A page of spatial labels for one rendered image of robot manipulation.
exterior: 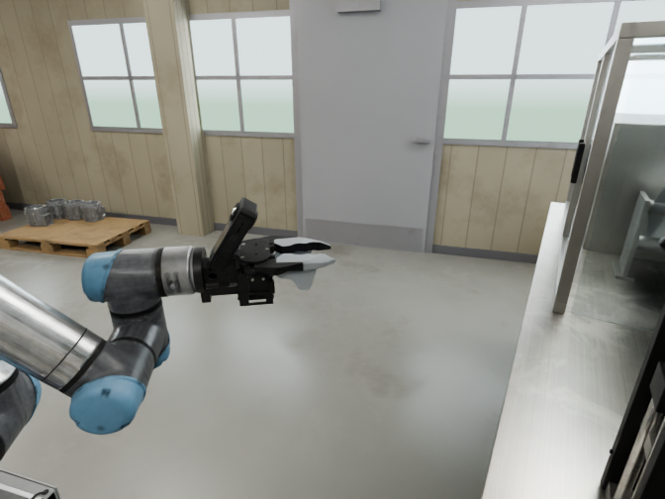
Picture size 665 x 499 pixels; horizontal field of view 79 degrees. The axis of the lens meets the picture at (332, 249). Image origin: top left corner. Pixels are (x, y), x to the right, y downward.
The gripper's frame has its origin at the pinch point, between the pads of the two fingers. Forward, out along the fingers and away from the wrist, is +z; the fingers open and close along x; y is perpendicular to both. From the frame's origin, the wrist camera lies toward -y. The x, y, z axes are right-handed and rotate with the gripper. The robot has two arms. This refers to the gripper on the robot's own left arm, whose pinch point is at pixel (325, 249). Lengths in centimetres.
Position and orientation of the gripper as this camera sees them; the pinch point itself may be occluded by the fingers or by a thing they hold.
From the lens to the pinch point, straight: 64.6
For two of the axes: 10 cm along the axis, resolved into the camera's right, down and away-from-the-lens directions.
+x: 1.7, 5.0, -8.5
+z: 9.9, -0.6, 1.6
